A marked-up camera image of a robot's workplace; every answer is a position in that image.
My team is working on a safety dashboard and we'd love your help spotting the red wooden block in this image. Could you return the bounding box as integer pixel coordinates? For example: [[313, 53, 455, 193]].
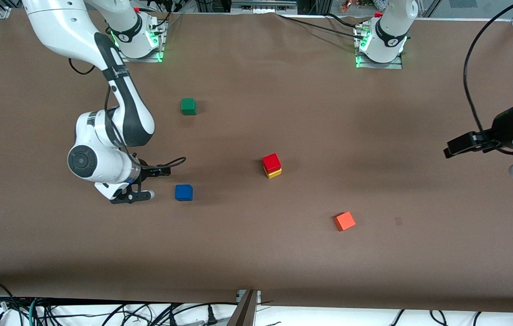
[[262, 153, 282, 173]]

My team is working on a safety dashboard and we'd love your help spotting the brown table cover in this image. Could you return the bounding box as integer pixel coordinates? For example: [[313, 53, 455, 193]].
[[0, 9, 513, 313]]

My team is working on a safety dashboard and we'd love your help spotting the orange wooden block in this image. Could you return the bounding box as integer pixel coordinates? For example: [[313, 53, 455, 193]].
[[334, 211, 356, 232]]

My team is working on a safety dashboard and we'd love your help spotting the grey power strip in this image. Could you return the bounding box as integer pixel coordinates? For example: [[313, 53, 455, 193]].
[[231, 0, 297, 14]]

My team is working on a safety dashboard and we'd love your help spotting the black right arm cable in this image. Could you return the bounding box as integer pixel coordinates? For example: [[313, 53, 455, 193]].
[[68, 58, 187, 170]]

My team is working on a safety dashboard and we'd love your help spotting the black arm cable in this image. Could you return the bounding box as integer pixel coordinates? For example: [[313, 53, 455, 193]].
[[463, 0, 513, 136], [68, 58, 187, 170]]

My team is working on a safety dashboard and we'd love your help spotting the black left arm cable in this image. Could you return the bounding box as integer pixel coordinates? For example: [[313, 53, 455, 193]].
[[463, 0, 513, 136]]

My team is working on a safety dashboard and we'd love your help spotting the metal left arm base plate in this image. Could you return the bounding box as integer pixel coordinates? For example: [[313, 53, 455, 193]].
[[355, 23, 404, 70]]

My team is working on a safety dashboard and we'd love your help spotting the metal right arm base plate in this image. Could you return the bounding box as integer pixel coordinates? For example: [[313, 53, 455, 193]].
[[116, 18, 167, 63]]

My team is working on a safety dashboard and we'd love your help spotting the metal table edge bracket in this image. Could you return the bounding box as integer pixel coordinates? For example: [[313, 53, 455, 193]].
[[236, 290, 262, 305]]

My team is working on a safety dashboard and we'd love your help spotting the grey slanted post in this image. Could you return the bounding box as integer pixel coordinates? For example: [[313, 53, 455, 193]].
[[227, 290, 259, 326]]

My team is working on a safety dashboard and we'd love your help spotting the black cable across cover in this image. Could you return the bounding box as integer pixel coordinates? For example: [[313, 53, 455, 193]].
[[277, 13, 368, 39]]

